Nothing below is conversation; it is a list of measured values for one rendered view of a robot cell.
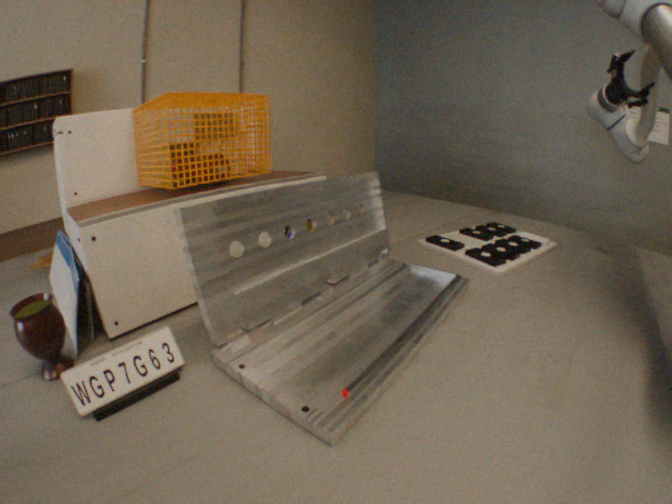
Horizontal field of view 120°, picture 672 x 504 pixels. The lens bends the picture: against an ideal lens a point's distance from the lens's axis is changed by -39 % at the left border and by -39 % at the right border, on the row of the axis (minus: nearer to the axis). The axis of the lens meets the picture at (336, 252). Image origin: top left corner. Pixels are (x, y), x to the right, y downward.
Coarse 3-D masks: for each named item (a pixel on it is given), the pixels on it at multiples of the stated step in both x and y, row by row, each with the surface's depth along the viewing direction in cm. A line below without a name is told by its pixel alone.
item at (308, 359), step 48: (336, 288) 57; (384, 288) 57; (432, 288) 57; (240, 336) 40; (288, 336) 43; (336, 336) 43; (384, 336) 43; (288, 384) 34; (336, 384) 34; (384, 384) 35; (336, 432) 28
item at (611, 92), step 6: (612, 78) 61; (612, 84) 63; (618, 84) 60; (624, 84) 58; (606, 90) 66; (612, 90) 64; (618, 90) 62; (624, 90) 58; (606, 96) 67; (612, 96) 64; (618, 96) 63; (624, 96) 60; (612, 102) 66; (618, 102) 64
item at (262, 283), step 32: (256, 192) 42; (288, 192) 48; (320, 192) 54; (352, 192) 61; (192, 224) 35; (224, 224) 39; (256, 224) 43; (288, 224) 48; (320, 224) 54; (352, 224) 60; (384, 224) 68; (192, 256) 35; (224, 256) 38; (256, 256) 43; (288, 256) 48; (320, 256) 52; (352, 256) 58; (224, 288) 38; (256, 288) 42; (288, 288) 46; (320, 288) 52; (224, 320) 38; (256, 320) 42
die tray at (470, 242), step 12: (420, 240) 87; (456, 240) 87; (468, 240) 87; (480, 240) 87; (492, 240) 87; (444, 252) 79; (456, 252) 78; (528, 252) 78; (540, 252) 78; (468, 264) 73; (480, 264) 70; (504, 264) 70; (516, 264) 70
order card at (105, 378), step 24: (144, 336) 34; (168, 336) 37; (96, 360) 29; (120, 360) 31; (144, 360) 33; (168, 360) 36; (72, 384) 26; (96, 384) 28; (120, 384) 30; (144, 384) 33; (96, 408) 27
